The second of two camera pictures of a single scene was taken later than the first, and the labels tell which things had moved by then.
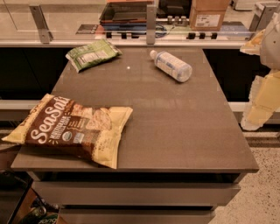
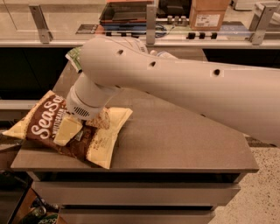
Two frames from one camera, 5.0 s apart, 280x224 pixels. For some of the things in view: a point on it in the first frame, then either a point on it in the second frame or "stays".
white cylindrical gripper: (270, 49) -> (79, 108)
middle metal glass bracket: (150, 24) stays
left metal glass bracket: (41, 24) stays
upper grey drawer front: (136, 193) stays
